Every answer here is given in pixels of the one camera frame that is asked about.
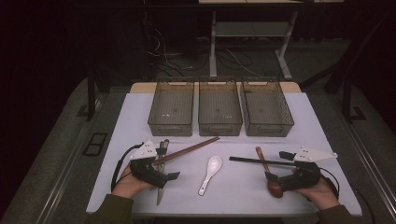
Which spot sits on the white ceramic spoon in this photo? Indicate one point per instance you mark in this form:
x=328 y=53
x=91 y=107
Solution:
x=214 y=164

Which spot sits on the brown wooden spoon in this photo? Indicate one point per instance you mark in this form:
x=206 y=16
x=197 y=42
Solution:
x=275 y=190

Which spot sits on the person's left hand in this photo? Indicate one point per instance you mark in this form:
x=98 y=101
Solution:
x=130 y=186

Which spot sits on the black metal stand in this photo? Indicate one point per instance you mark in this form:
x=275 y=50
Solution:
x=347 y=99
x=91 y=93

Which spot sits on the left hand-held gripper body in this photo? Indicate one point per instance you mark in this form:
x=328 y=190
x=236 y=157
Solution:
x=148 y=174

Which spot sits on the brown wooden chopstick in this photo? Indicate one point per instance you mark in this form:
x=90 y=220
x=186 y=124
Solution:
x=202 y=144

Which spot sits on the metal floor rail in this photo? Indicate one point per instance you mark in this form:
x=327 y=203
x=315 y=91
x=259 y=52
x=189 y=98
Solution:
x=378 y=174
x=57 y=186

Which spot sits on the translucent brown plastic bin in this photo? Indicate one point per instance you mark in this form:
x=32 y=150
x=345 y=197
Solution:
x=219 y=105
x=171 y=109
x=266 y=107

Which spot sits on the white metal desk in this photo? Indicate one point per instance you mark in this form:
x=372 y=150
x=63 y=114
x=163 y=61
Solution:
x=212 y=46

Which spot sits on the black chopstick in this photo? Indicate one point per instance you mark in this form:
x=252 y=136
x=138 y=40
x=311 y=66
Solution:
x=246 y=160
x=243 y=159

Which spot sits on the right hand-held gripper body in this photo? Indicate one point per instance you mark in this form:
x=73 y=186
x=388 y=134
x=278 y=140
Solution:
x=299 y=180

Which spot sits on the person's right hand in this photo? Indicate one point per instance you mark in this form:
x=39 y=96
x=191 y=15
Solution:
x=320 y=194

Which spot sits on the silver metal knife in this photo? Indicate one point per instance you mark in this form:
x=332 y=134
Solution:
x=159 y=196

